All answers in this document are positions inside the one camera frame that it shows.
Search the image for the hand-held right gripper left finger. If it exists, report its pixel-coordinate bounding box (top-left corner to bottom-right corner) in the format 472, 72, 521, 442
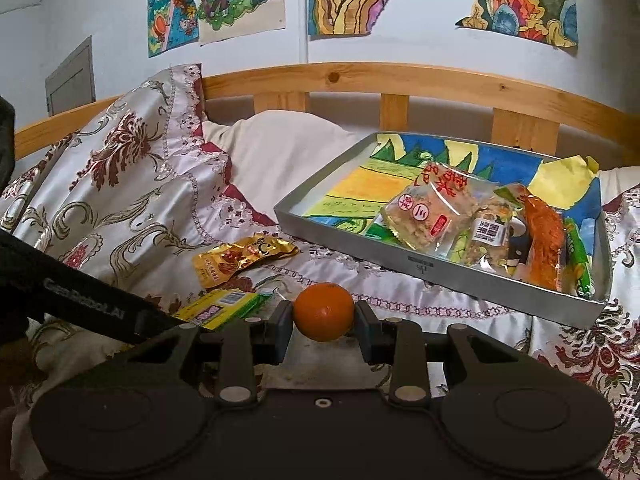
120, 301, 296, 408

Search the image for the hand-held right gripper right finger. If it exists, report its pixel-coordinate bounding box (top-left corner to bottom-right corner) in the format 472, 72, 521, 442
352, 299, 526, 408

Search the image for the orange mandarin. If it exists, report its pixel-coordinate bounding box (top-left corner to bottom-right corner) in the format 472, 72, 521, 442
292, 282, 355, 343

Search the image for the grey metal tray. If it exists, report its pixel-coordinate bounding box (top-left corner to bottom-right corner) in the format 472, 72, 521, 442
274, 131, 613, 331

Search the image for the clear packet with red print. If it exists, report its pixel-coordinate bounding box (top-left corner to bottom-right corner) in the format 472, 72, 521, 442
379, 162, 501, 261

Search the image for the clear nut mix packet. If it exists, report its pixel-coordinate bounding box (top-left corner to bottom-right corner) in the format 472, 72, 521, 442
462, 197, 523, 271

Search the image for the orange-red snack packet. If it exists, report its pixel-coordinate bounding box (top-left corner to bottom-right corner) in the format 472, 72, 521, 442
500, 183, 568, 292

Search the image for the green snack packet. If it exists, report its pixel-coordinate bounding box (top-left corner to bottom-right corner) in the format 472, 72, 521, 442
562, 216, 596, 300

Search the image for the yellow-green snack packet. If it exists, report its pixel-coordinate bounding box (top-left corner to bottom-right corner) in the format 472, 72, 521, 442
172, 287, 281, 332

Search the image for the golden snack packet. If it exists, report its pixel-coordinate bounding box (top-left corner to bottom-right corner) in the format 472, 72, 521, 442
192, 233, 299, 289

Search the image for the embroidered satin bedspread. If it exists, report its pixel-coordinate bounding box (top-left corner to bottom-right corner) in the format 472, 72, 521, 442
0, 64, 640, 480

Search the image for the crayon dinosaur drawing sheet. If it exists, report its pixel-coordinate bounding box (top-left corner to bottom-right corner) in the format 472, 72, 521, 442
300, 133, 601, 243

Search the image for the white pillow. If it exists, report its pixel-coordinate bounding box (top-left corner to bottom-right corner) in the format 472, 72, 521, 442
202, 110, 371, 256

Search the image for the wooden bed headboard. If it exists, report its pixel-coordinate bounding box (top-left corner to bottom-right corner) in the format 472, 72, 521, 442
15, 62, 640, 171

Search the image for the cartoon girl wall drawing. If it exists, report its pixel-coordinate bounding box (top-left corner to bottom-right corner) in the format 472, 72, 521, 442
147, 0, 202, 59

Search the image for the white wall pipe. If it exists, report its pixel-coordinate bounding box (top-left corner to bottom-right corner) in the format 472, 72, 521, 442
295, 0, 309, 67

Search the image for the wavy striped wall drawing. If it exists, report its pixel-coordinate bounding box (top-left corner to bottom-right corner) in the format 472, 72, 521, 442
307, 0, 402, 42

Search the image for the dark green figure wall drawing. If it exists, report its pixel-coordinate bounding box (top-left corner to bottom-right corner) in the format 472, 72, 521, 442
454, 0, 582, 57

